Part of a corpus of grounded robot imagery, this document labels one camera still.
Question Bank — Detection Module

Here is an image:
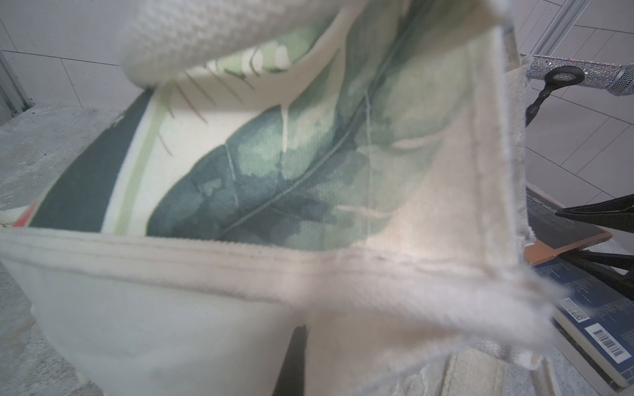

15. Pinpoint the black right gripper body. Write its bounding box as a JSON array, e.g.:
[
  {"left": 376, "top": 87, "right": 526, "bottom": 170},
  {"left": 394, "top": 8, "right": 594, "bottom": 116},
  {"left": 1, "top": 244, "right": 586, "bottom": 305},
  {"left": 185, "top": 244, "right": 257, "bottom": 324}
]
[{"left": 554, "top": 192, "right": 634, "bottom": 300}]

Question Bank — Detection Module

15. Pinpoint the glittery microphone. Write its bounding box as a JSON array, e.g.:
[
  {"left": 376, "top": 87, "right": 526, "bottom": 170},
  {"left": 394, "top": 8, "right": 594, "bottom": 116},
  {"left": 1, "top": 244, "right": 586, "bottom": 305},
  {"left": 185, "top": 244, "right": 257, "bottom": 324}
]
[{"left": 520, "top": 54, "right": 633, "bottom": 97}]

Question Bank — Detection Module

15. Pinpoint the black microphone stand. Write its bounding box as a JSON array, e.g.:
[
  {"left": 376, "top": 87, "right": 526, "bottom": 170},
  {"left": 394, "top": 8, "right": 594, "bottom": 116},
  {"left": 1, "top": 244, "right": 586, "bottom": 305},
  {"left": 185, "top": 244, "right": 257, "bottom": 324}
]
[{"left": 525, "top": 66, "right": 585, "bottom": 126}]

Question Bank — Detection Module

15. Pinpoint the brown black book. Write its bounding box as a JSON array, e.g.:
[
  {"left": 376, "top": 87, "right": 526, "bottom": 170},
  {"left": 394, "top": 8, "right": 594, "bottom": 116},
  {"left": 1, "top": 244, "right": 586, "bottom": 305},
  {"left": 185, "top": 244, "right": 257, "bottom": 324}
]
[{"left": 524, "top": 187, "right": 613, "bottom": 266}]

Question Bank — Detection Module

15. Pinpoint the floral canvas tote bag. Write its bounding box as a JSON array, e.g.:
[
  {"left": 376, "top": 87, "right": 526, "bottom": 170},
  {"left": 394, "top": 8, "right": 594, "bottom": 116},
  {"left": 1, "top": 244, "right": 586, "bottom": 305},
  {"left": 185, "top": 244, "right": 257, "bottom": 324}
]
[{"left": 1, "top": 1, "right": 565, "bottom": 395}]

